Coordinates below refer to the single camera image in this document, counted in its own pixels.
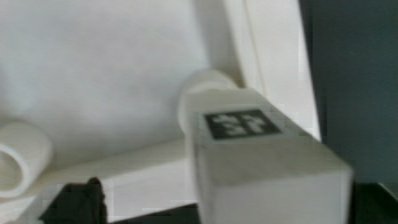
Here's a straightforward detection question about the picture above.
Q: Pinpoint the white U-shaped fence frame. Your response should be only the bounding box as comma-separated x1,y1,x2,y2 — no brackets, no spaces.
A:
221,0,321,140

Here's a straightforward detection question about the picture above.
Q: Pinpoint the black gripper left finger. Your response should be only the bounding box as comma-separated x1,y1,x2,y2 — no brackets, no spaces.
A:
38,177,108,224

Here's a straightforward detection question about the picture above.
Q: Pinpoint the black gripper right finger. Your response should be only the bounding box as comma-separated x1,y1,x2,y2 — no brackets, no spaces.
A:
349,183,398,224

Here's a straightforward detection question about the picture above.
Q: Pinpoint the white leg with tag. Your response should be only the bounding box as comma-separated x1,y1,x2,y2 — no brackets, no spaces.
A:
177,70,353,224

